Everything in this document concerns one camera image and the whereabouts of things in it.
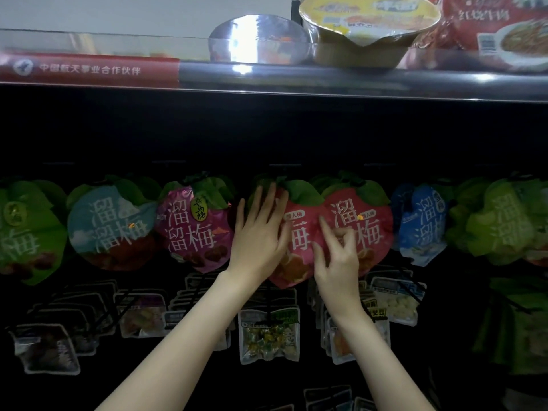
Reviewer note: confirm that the person's left hand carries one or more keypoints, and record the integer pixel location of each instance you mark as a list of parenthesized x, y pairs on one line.
[(257, 244)]

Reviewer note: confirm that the person's right hand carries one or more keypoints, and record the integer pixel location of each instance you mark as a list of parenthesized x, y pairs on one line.
[(338, 274)]

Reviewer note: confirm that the small pink round snack bag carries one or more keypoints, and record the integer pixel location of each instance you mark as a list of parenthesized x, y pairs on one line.
[(300, 252)]

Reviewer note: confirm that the clear white candy packets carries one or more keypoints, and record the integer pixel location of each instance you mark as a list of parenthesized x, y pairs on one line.
[(395, 299)]

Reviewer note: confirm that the clear yellow-label candy bag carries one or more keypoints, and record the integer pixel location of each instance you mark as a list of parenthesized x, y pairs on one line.
[(338, 342)]

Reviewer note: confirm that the clear green candy packets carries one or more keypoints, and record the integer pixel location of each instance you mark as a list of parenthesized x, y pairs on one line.
[(270, 336)]

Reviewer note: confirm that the blue round snack bag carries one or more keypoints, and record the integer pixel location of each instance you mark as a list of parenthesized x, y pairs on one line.
[(422, 222)]

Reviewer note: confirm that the row of small clear pouches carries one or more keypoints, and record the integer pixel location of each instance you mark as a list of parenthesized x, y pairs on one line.
[(330, 398)]

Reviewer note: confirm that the clear mixed candy packets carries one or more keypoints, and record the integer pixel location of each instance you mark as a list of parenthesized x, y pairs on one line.
[(141, 316)]

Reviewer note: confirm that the large teal round snack bag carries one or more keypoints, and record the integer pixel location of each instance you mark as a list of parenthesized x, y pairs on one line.
[(111, 227)]

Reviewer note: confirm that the green snack pouch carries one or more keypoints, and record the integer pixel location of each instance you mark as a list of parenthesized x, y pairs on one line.
[(522, 325)]

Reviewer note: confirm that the large green round snack bag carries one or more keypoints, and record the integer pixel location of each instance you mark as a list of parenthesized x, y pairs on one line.
[(30, 231)]

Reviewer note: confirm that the person's left forearm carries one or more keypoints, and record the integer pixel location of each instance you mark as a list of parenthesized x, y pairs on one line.
[(171, 355)]

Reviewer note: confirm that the person's right forearm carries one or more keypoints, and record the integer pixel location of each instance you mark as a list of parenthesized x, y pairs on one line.
[(381, 364)]

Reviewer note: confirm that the yellow lidded bowl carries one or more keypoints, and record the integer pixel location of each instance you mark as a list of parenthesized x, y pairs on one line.
[(368, 30)]

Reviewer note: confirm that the red noodle packet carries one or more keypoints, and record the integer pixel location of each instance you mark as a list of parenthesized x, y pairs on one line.
[(497, 30)]

